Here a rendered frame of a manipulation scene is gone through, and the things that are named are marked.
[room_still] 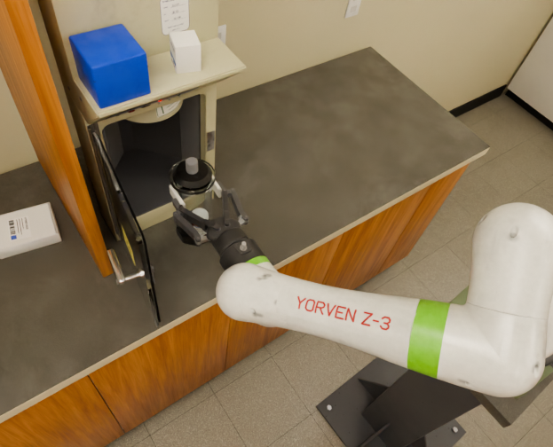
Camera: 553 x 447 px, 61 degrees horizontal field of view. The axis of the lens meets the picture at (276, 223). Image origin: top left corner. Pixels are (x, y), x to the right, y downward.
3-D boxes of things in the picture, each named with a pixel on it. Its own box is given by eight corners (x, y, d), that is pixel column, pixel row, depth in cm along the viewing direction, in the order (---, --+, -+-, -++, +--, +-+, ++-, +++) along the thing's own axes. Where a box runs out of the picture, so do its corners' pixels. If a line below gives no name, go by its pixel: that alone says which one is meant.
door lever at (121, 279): (130, 247, 106) (129, 240, 104) (144, 280, 102) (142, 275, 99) (106, 254, 104) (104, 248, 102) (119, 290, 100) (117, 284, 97)
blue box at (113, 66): (78, 78, 89) (67, 35, 81) (128, 64, 93) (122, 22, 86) (100, 110, 85) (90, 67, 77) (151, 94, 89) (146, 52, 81)
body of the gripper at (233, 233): (253, 233, 104) (233, 204, 108) (219, 248, 100) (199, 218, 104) (250, 251, 110) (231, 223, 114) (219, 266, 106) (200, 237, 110)
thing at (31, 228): (-7, 225, 133) (-12, 217, 129) (53, 209, 138) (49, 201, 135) (0, 259, 127) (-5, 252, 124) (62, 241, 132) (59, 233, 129)
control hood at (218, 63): (82, 117, 97) (71, 77, 89) (217, 74, 110) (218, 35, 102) (106, 153, 92) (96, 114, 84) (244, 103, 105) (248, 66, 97)
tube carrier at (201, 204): (168, 222, 127) (161, 167, 110) (203, 207, 132) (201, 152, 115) (186, 251, 122) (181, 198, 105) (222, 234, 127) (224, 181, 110)
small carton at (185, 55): (170, 58, 95) (169, 32, 91) (194, 56, 97) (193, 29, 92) (176, 74, 93) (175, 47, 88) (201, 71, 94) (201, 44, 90)
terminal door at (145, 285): (121, 234, 130) (94, 128, 98) (159, 328, 116) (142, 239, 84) (118, 235, 130) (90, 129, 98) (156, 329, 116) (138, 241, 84)
